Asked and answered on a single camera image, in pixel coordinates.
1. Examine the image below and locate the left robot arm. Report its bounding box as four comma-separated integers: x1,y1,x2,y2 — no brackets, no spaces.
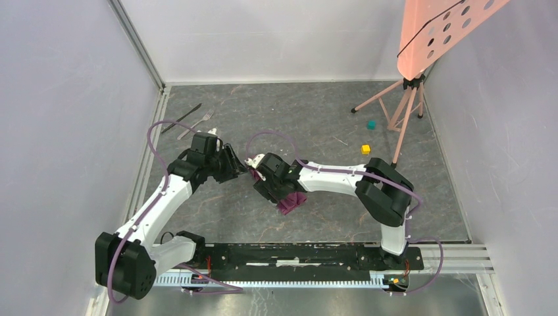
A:
95,132,247,300

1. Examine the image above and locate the yellow cube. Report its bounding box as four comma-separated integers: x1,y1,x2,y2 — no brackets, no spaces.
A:
361,144,372,155

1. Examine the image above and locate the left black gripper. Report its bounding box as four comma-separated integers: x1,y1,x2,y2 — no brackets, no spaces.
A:
205,144,248,184

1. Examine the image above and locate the pink music stand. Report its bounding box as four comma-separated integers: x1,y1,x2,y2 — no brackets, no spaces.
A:
351,0,508,167

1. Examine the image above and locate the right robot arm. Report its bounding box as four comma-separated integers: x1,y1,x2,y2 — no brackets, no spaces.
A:
245,153,414,269

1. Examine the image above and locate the black knife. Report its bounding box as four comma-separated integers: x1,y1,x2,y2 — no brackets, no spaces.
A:
161,103,202,134

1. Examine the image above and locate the purple cloth napkin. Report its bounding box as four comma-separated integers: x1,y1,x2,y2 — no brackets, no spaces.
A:
249,169,307,215

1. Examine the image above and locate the silver fork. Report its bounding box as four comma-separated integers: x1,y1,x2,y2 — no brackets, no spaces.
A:
176,109,215,140

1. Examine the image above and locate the teal cube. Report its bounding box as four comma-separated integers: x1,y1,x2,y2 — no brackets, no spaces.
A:
367,120,376,130

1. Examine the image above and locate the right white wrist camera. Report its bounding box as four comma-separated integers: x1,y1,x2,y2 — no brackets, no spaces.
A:
245,153,266,181

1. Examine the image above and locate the aluminium frame rail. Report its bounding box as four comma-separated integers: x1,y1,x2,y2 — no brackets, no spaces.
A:
109,0,172,245

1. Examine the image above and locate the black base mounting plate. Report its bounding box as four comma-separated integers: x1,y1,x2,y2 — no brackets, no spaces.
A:
188,242,424,281

